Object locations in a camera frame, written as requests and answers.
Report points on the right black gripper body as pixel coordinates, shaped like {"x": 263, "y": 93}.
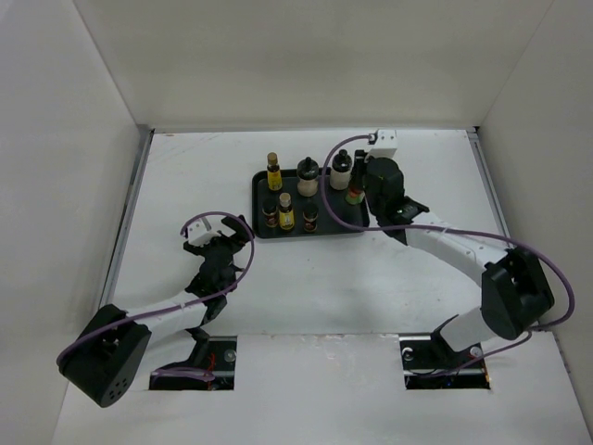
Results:
{"x": 374, "y": 207}

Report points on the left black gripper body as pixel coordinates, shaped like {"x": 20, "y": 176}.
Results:
{"x": 232, "y": 243}

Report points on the white pepper grinder bottle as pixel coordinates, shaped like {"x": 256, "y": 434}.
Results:
{"x": 340, "y": 172}

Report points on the tall red sauce bottle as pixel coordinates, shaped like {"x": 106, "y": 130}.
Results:
{"x": 355, "y": 190}

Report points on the small brown spice jar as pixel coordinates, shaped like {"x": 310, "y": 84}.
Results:
{"x": 270, "y": 212}

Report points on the yellow-label brown sauce bottle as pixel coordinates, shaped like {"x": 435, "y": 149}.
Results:
{"x": 286, "y": 212}

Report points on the beige spice grinder bottle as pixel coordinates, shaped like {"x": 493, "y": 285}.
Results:
{"x": 307, "y": 172}

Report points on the small yellow-label oil bottle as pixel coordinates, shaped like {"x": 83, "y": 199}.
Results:
{"x": 274, "y": 175}

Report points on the dark-lid brown spice jar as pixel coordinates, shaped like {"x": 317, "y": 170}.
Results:
{"x": 310, "y": 217}

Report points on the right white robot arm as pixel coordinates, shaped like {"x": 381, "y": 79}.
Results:
{"x": 514, "y": 289}

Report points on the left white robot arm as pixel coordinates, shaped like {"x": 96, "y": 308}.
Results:
{"x": 106, "y": 357}

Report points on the black rectangular plastic tray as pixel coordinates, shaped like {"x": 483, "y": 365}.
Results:
{"x": 325, "y": 225}

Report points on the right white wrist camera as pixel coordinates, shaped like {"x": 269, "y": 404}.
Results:
{"x": 383, "y": 143}

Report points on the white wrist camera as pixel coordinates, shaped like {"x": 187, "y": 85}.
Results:
{"x": 199, "y": 232}
{"x": 383, "y": 143}

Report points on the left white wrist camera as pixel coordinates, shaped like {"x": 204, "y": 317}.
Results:
{"x": 199, "y": 232}

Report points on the left table mount opening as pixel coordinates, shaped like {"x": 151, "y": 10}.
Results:
{"x": 209, "y": 366}

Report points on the table mount opening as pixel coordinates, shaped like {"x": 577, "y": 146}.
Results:
{"x": 428, "y": 363}
{"x": 209, "y": 366}

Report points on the right table mount opening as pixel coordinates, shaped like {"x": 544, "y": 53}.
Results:
{"x": 428, "y": 363}

